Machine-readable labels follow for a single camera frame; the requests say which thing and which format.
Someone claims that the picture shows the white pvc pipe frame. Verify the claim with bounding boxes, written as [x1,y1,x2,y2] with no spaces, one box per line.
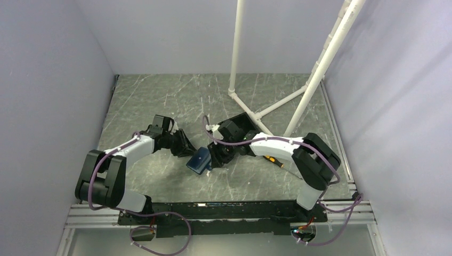
[228,1,364,136]

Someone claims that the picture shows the orange black screwdriver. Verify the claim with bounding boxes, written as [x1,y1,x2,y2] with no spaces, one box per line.
[262,156,303,180]

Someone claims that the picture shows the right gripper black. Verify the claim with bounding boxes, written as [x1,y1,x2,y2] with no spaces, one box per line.
[207,137,238,169]

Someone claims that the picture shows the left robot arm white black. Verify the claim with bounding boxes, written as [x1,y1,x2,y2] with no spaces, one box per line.
[75,115,196,224]

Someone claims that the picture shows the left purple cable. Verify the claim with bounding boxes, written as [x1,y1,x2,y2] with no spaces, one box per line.
[87,131,193,256]

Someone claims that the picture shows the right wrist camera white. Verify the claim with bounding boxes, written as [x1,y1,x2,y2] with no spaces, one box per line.
[205,124,223,140]

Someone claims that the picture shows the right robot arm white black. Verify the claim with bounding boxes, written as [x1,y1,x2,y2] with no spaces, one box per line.
[202,116,341,221]

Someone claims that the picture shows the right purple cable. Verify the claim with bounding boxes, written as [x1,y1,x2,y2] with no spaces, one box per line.
[201,115,364,247]

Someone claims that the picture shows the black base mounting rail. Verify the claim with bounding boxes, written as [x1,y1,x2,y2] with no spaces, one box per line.
[118,199,328,238]

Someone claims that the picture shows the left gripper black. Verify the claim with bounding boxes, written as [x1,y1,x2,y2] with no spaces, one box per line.
[163,129,198,158]

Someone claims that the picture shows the black card storage box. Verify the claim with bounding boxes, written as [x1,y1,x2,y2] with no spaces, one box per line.
[218,113,261,139]

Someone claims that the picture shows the purple cable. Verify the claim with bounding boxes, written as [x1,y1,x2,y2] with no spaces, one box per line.
[87,131,193,256]
[201,115,364,247]

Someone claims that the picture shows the blue card holder wallet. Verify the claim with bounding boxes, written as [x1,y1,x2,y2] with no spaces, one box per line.
[186,147,212,175]

